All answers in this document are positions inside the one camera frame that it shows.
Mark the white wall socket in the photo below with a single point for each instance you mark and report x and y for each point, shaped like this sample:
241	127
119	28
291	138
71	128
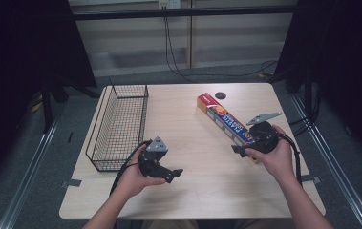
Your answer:
169	4

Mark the person's left hand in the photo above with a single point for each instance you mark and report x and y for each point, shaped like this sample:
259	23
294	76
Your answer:
136	177

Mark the plastic wrap box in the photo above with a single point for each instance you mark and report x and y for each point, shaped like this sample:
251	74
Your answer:
224	120

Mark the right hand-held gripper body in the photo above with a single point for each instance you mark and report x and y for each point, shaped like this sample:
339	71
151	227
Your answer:
263	135

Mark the person's right hand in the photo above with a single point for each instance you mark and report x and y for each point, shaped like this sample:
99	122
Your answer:
272	157

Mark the grey tape strip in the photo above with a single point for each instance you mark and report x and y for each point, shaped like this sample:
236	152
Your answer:
72	183
312	179

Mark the metal floor rail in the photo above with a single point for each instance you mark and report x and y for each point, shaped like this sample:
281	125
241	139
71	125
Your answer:
333	165
25	178

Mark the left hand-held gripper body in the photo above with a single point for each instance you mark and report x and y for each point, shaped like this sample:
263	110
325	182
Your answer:
152	157

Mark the black curtain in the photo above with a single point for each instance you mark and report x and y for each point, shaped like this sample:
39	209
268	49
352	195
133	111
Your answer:
25	63
341	63

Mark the black horizontal metal bar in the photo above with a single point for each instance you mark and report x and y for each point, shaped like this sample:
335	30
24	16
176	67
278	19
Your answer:
181	12

